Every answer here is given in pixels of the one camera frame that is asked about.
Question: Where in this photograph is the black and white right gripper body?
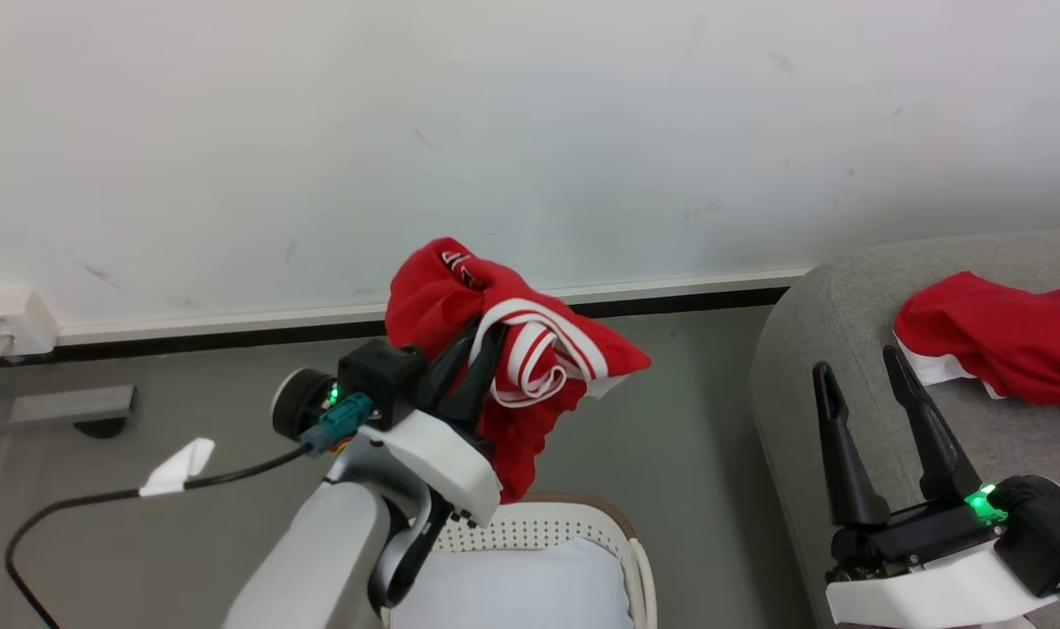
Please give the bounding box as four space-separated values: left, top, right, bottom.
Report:
825 474 1060 627

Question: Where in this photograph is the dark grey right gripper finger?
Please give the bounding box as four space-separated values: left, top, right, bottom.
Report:
882 344 985 505
811 361 892 528

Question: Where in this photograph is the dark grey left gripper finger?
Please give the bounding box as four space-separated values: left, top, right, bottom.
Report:
442 321 509 431
418 318 485 413

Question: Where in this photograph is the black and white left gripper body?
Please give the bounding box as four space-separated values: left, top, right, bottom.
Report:
270 338 503 527

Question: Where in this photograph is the red garment with white stripes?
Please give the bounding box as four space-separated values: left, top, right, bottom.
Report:
385 237 654 505

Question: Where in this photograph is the red garment with white hem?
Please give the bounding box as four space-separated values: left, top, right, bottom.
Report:
893 270 1060 426

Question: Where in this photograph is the grey fabric sofa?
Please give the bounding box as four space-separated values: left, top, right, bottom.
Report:
747 229 1060 629

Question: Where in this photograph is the cream plastic laundry basket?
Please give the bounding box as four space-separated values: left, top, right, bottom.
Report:
379 493 658 629

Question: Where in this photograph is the white tape tag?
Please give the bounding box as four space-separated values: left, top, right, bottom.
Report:
138 437 217 498

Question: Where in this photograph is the teal cable connector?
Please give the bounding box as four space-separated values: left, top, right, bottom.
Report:
299 392 376 457

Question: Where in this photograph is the white wall baseboard strip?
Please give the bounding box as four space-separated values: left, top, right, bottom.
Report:
56 268 815 347

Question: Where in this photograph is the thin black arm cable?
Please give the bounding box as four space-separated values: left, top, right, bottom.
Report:
4 444 314 629

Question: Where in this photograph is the grey metal frame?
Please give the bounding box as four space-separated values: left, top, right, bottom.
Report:
0 353 137 435

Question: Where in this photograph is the white wall outlet box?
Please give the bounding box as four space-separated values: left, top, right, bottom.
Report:
0 286 61 357

